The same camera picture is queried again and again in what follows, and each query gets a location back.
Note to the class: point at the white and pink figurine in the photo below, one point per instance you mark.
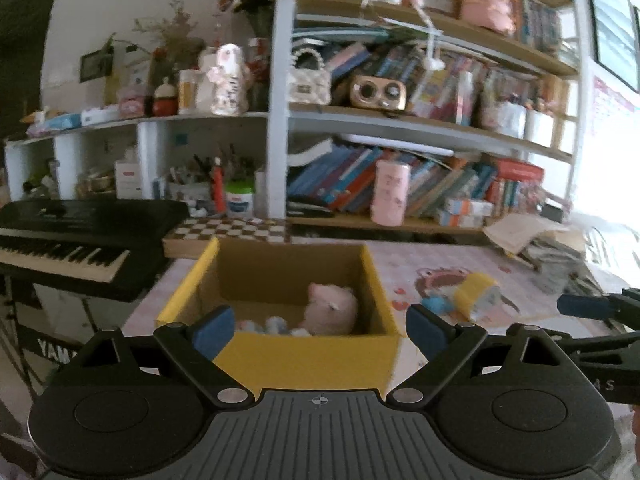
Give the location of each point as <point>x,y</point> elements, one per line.
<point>225,80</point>

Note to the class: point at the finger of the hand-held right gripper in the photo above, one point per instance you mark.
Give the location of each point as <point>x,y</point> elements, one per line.
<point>582,306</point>
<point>610,347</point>

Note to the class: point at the white box with red label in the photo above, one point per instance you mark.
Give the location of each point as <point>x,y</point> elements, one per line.
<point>130,180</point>

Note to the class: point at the white jar with green lid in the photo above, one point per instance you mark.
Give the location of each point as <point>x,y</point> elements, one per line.
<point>240,202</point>

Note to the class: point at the pile of papers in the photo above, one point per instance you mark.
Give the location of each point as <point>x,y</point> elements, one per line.
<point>545,245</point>

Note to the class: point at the row of slanted books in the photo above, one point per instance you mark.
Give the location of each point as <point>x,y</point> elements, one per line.
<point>340,180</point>

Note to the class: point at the thick red book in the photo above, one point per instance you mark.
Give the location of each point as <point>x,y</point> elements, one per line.
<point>520,170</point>

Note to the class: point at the white quilted handbag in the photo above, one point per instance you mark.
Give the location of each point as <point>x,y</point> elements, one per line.
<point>310,85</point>

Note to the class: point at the small blue white toy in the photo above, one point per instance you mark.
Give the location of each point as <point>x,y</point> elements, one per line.
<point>276,325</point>

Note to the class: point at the white bar lamp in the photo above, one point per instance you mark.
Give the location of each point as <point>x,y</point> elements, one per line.
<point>400,144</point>

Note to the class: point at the checkered chessboard box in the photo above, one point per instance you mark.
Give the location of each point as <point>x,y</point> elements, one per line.
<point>235,232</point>

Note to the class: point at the alphabet wall poster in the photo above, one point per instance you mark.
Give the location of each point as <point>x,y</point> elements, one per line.
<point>615,115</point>

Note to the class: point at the dried flower bouquet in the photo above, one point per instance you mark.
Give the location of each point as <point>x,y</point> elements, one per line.
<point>175,35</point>

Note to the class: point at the red round jar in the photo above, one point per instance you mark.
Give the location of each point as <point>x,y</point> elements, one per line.
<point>165,100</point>

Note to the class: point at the pink plush head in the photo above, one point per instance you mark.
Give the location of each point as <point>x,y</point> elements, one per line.
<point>487,7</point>

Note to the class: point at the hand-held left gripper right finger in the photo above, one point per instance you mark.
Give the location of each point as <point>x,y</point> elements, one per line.
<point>427,327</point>

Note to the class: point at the pen holder with pens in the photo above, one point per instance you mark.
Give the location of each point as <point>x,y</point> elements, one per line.
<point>187,187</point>

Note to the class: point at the black framed picture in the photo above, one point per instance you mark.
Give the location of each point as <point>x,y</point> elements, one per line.
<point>612,20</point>

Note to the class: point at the white bookshelf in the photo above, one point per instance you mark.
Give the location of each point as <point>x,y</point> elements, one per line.
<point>277,110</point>

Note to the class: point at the pink checked cloth desktop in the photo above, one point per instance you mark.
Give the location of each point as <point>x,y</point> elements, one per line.
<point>395,270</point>

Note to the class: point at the yellow cardboard box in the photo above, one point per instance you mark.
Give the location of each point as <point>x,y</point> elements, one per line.
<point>310,360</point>

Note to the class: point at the pink printed cup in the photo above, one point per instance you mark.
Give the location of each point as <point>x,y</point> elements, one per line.
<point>390,192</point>

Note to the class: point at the pink plush pig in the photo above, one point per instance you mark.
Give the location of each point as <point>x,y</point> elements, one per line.
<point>330,307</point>

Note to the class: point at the white storage box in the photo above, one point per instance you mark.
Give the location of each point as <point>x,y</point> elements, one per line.
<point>540,127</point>

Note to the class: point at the black keyboard piano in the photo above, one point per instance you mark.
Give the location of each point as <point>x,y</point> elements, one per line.
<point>75,230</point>

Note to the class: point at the gold retro speaker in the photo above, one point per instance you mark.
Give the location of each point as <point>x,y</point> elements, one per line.
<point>377,92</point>

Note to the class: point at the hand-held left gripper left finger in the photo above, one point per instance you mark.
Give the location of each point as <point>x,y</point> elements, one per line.
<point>215,330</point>

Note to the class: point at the small black photo frame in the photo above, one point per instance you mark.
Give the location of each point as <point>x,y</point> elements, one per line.
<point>96,66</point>

